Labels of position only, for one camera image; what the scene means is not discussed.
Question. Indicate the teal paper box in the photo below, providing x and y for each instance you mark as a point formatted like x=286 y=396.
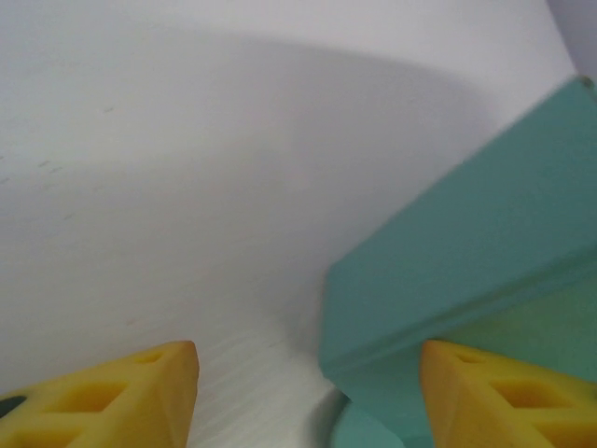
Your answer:
x=466 y=261

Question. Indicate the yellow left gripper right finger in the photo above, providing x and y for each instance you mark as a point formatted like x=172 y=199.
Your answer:
x=494 y=401

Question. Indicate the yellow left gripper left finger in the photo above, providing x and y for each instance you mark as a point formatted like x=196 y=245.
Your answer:
x=116 y=401

